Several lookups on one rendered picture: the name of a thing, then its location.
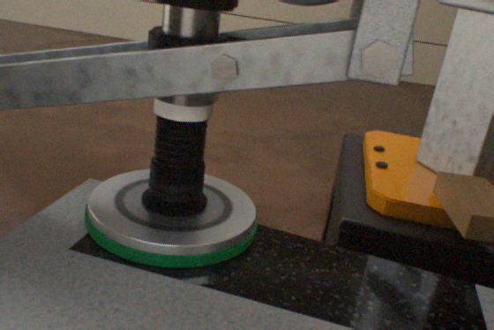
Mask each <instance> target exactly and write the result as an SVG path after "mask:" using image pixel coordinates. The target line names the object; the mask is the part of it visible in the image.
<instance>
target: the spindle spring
mask: <svg viewBox="0 0 494 330"><path fill-rule="evenodd" d="M156 119H157V120H158V121H157V122H156V127H157V129H156V130H155V133H156V136H155V144H154V146H155V149H154V154H155V156H154V158H153V160H154V161H155V163H157V164H158V165H160V166H161V167H163V168H165V169H174V170H186V169H194V168H197V167H199V166H200V165H201V164H202V163H203V162H204V155H205V142H206V137H205V135H206V128H207V121H208V119H207V120H205V121H201V122H177V121H172V120H169V119H166V118H164V117H161V116H159V115H157V116H156ZM164 124H165V125H164ZM167 125H168V126H171V127H176V128H195V127H196V128H195V129H174V128H170V127H168V126H167ZM167 133H171V134H175V135H193V134H195V135H193V136H187V137H181V136H174V135H170V134H167ZM166 140H169V141H173V142H180V143H187V142H193V141H195V142H193V143H189V144H177V143H171V142H168V141H166ZM165 147H166V148H165ZM169 148H175V149H191V150H184V151H180V150H172V149H169ZM192 148H194V149H192ZM165 154H168V155H173V156H190V157H185V158H177V157H171V156H167V155H165ZM191 155H193V156H191ZM164 161H165V162H164ZM166 162H169V163H166ZM173 163H187V164H173Z"/></svg>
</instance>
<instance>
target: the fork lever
mask: <svg viewBox="0 0 494 330"><path fill-rule="evenodd" d="M356 24H357V17H353V18H346V19H333V20H327V21H319V22H305V23H297V24H290V25H284V26H270V27H263V28H249V29H242V30H235V31H227V32H220V33H219V34H224V35H229V36H234V37H238V38H243V39H247V40H240V41H226V42H219V43H204V44H197V45H189V46H182V47H174V48H167V49H163V48H160V49H148V40H143V41H130V42H117V43H109V44H102V45H95V46H81V47H74V48H66V49H53V50H38V51H32V52H25V53H17V54H10V55H7V54H3V55H0V111H1V110H10V109H27V108H36V107H54V106H63V105H72V104H81V103H89V102H91V103H98V102H108V101H124V100H134V99H152V98H160V97H169V96H178V95H187V94H213V93H222V92H230V91H239V90H249V89H266V88H275V87H284V86H300V85H309V84H326V83H336V82H345V81H354V80H351V79H348V78H346V70H347V67H348V60H349V57H350V52H351V46H352V41H353V38H354V34H355V30H356ZM395 67H396V52H395V47H394V46H390V45H389V44H387V43H385V42H383V41H379V40H377V41H374V42H373V43H372V44H371V45H370V46H368V47H366V48H365V49H363V50H362V70H363V71H365V72H368V73H370V74H371V75H373V76H375V77H379V78H380V77H382V76H384V75H385V74H387V73H388V72H389V71H391V70H393V69H394V68H395ZM413 75H414V28H413V31H412V34H411V40H410V43H409V46H408V52H407V55H406V58H405V61H404V67H403V71H402V74H401V77H406V76H413Z"/></svg>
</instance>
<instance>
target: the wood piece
mask: <svg viewBox="0 0 494 330"><path fill-rule="evenodd" d="M432 193H433V194H434V195H435V196H436V199H437V200H438V201H439V203H440V204H441V206H442V207H443V208H444V209H445V211H446V212H447V214H448V216H449V217H450V219H451V220H452V221H453V224H454V225H455V226H456V228H457V229H458V230H459V232H460V234H461V235H462V236H463V237H464V238H465V239H470V240H476V241H481V242H492V243H494V187H493V186H492V184H491V183H490V182H489V181H488V180H487V179H486V178H483V177H478V176H468V175H462V174H457V173H446V172H441V171H439V172H438V174H437V177H436V183H435V184H434V188H433V190H432Z"/></svg>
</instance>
